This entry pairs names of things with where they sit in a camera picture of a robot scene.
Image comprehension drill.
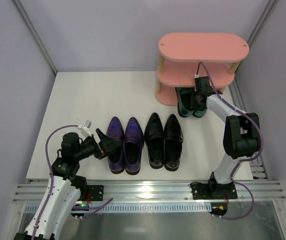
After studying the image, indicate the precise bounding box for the green metallic shoe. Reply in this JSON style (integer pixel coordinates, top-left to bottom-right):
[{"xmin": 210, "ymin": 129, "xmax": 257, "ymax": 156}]
[
  {"xmin": 176, "ymin": 87, "xmax": 194, "ymax": 118},
  {"xmin": 192, "ymin": 107, "xmax": 208, "ymax": 118}
]

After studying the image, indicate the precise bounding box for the black glossy shoe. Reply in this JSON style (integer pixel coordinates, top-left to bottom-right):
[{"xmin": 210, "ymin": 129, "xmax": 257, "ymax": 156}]
[
  {"xmin": 144, "ymin": 112, "xmax": 164, "ymax": 169},
  {"xmin": 164, "ymin": 114, "xmax": 183, "ymax": 172}
]

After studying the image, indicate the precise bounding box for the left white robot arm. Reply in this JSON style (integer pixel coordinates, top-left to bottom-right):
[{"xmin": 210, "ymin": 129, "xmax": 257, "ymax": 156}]
[{"xmin": 14, "ymin": 129, "xmax": 122, "ymax": 240}]

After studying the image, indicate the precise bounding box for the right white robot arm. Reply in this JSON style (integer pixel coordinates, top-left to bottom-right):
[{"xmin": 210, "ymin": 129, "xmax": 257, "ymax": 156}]
[{"xmin": 190, "ymin": 75, "xmax": 261, "ymax": 200}]

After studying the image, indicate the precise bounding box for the purple left shoe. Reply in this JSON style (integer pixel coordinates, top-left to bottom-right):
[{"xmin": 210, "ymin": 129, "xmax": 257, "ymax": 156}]
[{"xmin": 106, "ymin": 116, "xmax": 124, "ymax": 175}]

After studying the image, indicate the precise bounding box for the purple shoe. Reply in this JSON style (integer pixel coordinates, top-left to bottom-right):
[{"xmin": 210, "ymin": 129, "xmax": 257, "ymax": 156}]
[
  {"xmin": 124, "ymin": 117, "xmax": 144, "ymax": 175},
  {"xmin": 106, "ymin": 116, "xmax": 124, "ymax": 175}
]

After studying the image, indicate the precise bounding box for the purple right shoe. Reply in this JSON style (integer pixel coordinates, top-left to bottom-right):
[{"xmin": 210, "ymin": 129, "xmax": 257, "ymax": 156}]
[{"xmin": 124, "ymin": 117, "xmax": 144, "ymax": 175}]

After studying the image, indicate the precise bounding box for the pink three-tier shoe shelf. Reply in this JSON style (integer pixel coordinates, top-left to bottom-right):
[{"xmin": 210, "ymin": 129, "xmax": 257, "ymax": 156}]
[{"xmin": 155, "ymin": 32, "xmax": 250, "ymax": 106}]

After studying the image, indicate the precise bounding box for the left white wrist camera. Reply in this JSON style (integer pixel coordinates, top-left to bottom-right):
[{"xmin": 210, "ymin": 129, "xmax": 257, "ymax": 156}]
[{"xmin": 77, "ymin": 120, "xmax": 92, "ymax": 138}]

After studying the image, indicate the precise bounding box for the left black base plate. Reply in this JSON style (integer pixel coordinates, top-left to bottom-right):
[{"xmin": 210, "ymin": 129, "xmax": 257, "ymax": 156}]
[{"xmin": 78, "ymin": 185, "xmax": 104, "ymax": 202}]

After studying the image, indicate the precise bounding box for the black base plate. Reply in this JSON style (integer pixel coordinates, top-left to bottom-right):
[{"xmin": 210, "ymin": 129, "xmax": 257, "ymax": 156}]
[
  {"xmin": 190, "ymin": 182, "xmax": 238, "ymax": 200},
  {"xmin": 78, "ymin": 185, "xmax": 104, "ymax": 202}
]

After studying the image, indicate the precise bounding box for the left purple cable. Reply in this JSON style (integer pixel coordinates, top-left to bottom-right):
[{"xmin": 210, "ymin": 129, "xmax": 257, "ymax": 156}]
[{"xmin": 30, "ymin": 124, "xmax": 114, "ymax": 238}]

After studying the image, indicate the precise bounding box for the slotted grey cable duct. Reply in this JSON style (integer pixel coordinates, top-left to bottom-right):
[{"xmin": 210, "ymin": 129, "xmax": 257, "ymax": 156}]
[{"xmin": 24, "ymin": 202, "xmax": 212, "ymax": 214}]

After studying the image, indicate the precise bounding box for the aluminium mounting rail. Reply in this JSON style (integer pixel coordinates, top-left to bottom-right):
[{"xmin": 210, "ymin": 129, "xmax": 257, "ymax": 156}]
[{"xmin": 13, "ymin": 180, "xmax": 286, "ymax": 204}]

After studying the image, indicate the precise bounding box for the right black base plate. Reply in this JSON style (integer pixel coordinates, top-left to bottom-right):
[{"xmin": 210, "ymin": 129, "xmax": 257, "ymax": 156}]
[{"xmin": 190, "ymin": 182, "xmax": 238, "ymax": 200}]

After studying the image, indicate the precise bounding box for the right aluminium frame post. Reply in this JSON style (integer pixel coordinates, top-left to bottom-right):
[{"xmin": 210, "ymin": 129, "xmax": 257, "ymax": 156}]
[{"xmin": 247, "ymin": 0, "xmax": 279, "ymax": 48}]

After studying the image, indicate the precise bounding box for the aluminium frame post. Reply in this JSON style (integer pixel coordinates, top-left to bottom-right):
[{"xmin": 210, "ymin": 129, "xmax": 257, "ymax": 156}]
[
  {"xmin": 10, "ymin": 0, "xmax": 58, "ymax": 76},
  {"xmin": 247, "ymin": 0, "xmax": 279, "ymax": 48}
]

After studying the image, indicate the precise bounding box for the left aluminium frame post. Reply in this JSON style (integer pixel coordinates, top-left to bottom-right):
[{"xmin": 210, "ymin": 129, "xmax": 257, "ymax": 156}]
[{"xmin": 10, "ymin": 0, "xmax": 58, "ymax": 76}]

